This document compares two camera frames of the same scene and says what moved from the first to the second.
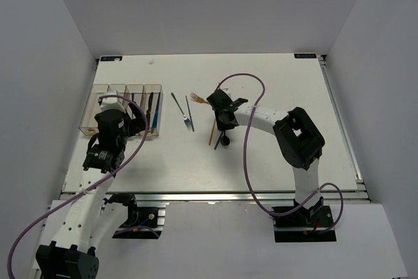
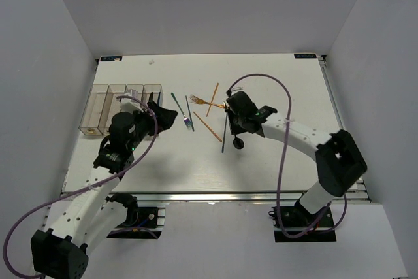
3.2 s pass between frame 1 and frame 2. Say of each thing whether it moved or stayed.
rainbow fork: stayed
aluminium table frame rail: stayed
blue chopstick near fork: stayed
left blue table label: stayed
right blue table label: stayed
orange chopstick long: moved
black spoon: moved
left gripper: moved
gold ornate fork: stayed
